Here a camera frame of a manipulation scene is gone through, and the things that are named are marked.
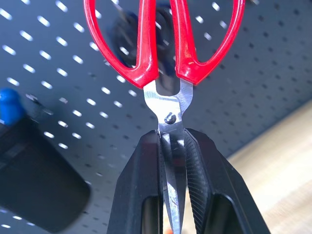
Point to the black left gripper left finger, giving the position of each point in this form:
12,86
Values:
136,185

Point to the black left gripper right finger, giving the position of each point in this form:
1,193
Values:
219,180

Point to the dark grey pegboard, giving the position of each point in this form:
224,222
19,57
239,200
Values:
243,80

